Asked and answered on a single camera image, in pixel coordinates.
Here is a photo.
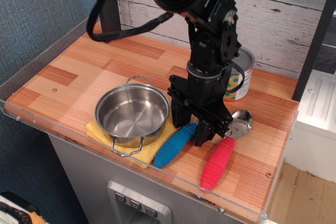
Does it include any red handled metal spoon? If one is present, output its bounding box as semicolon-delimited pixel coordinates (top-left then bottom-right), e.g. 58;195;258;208
200;110;253;190

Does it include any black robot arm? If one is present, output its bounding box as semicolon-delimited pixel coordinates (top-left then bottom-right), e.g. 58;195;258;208
154;0;241;146

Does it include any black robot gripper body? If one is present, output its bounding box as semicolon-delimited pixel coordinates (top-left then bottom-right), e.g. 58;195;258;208
167;71;233;138

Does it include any grey toy fridge cabinet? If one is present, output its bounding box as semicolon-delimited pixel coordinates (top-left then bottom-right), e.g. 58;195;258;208
48;133;247;224

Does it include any yellow folded cloth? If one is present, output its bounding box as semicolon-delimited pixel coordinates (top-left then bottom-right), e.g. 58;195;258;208
86;112;178;169

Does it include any orange plush object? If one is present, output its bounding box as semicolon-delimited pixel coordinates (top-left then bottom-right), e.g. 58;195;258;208
28;212;46;224

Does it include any black vertical post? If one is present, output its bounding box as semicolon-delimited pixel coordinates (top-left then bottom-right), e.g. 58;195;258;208
99;0;121;33

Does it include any blue handled metal fork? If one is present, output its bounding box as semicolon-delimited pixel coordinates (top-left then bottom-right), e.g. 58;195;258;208
153;123;197;168

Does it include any stainless steel pot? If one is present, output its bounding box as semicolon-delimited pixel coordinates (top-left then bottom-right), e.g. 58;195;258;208
94;75;171;157

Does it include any silver dispenser button panel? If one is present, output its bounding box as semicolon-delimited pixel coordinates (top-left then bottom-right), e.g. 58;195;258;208
107;180;172;223

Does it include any green orange patterned tin can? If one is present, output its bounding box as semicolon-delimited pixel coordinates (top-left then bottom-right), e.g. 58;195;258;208
223;47;255;101

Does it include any black braided cable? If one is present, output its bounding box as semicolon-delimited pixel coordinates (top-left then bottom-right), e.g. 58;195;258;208
86;0;174;42

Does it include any dark right vertical post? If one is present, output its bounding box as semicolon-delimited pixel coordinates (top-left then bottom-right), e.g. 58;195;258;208
292;0;335;102

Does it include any black white corner object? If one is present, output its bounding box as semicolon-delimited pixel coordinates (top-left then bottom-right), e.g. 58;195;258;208
1;191;40;223

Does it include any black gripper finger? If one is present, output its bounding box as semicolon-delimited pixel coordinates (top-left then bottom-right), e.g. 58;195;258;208
171;99;192;127
194;120;215;147

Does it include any white toy sink unit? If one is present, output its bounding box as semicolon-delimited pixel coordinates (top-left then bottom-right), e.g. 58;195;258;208
284;70;335;182

